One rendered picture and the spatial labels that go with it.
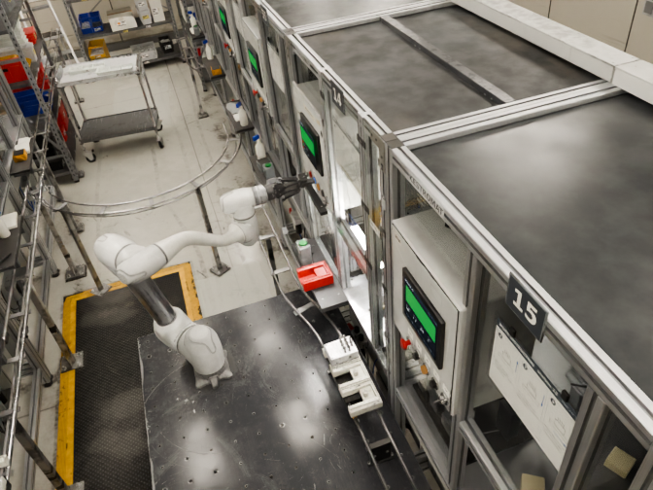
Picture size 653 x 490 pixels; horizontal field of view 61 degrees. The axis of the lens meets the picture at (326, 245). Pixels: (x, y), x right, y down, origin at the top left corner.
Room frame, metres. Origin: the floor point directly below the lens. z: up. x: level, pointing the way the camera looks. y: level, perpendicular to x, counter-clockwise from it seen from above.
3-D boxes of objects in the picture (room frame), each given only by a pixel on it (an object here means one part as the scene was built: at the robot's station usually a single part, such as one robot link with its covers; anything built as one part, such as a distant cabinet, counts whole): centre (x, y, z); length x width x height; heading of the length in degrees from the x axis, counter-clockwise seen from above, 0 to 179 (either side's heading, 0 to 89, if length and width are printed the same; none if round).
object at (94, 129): (5.60, 2.05, 0.47); 0.84 x 0.53 x 0.94; 99
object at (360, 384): (1.51, -0.04, 0.84); 0.36 x 0.14 x 0.10; 15
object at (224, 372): (1.77, 0.63, 0.71); 0.22 x 0.18 x 0.06; 15
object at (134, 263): (1.72, 0.75, 1.44); 0.18 x 0.14 x 0.13; 138
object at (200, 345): (1.79, 0.64, 0.85); 0.18 x 0.16 x 0.22; 48
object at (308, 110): (2.25, -0.10, 1.60); 0.42 x 0.29 x 0.46; 15
